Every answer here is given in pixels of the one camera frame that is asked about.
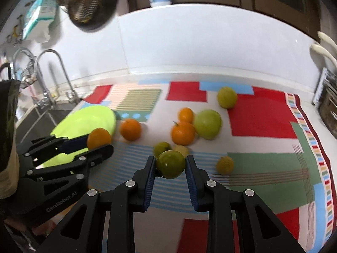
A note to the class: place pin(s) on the small yellow-brown fruit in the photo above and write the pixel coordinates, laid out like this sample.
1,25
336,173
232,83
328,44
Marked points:
225,165

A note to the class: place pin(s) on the orange tangerine with stem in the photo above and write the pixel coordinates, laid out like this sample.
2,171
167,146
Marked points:
183,133

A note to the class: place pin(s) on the colourful patterned table mat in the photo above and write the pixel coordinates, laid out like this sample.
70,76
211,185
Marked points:
280,147

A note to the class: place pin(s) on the stainless steel sink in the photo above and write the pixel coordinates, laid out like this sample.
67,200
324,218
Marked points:
38,123

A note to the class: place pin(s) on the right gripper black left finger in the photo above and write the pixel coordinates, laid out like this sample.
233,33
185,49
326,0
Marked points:
81,230

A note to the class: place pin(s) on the small green fruit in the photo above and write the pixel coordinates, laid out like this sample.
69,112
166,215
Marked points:
161,147

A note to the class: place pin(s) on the metal dish rack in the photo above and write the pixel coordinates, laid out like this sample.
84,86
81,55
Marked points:
327,78

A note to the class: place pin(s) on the black hanging frying pan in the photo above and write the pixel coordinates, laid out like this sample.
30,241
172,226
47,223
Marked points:
105,11

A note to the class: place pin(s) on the dark green round fruit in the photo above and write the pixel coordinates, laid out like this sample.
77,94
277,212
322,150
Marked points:
171,164

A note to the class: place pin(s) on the teal white tissue pack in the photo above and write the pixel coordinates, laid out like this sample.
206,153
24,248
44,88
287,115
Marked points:
38,19

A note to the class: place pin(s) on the stainless steel pot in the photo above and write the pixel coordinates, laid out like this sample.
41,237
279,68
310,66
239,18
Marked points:
327,108

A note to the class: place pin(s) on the cream knife handle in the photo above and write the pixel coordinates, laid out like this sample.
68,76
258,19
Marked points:
324,37
323,51

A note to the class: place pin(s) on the tall chrome kitchen faucet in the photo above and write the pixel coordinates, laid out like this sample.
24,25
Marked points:
47,100

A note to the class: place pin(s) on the small orange tangerine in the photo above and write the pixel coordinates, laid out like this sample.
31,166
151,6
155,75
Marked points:
186,115

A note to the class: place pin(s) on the small yellowish fruit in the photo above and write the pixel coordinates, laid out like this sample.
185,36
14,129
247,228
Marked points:
182,149

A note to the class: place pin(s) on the large green apple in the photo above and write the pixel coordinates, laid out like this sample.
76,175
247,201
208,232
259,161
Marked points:
208,124

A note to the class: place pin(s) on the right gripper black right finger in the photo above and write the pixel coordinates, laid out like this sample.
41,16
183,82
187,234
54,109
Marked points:
259,229

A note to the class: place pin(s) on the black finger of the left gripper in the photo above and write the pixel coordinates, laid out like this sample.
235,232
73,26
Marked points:
52,144
81,164

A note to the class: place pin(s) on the cream knife handle upper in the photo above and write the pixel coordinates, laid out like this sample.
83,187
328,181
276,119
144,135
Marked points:
324,37

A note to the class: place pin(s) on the orange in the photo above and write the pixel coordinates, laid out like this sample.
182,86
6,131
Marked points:
97,138

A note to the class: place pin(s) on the cream knife handle lower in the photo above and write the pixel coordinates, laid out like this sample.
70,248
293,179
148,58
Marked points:
323,51

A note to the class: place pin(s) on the wire sink caddy basket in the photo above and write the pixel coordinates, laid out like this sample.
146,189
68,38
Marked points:
27,76

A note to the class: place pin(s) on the lime green plate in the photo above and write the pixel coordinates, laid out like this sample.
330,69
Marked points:
85,120

